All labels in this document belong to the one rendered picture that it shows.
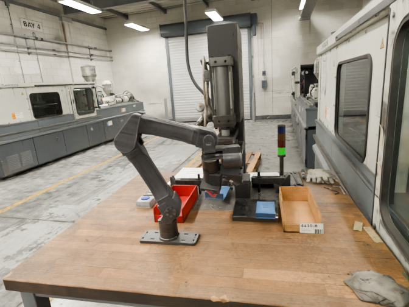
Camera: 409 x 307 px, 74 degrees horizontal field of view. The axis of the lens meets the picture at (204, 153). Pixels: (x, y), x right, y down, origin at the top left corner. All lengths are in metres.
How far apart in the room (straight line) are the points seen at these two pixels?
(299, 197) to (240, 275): 0.52
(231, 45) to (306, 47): 9.23
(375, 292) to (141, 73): 11.28
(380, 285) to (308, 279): 0.16
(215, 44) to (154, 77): 10.20
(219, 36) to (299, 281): 0.96
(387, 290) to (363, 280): 0.05
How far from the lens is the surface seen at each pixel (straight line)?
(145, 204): 1.25
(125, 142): 0.85
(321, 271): 0.86
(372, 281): 0.83
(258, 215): 1.03
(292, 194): 1.22
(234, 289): 0.78
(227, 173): 0.89
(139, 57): 11.72
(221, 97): 1.17
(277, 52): 10.41
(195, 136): 0.83
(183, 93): 10.94
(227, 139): 1.17
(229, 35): 1.26
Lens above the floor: 1.41
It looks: 14 degrees down
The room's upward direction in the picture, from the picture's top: 4 degrees counter-clockwise
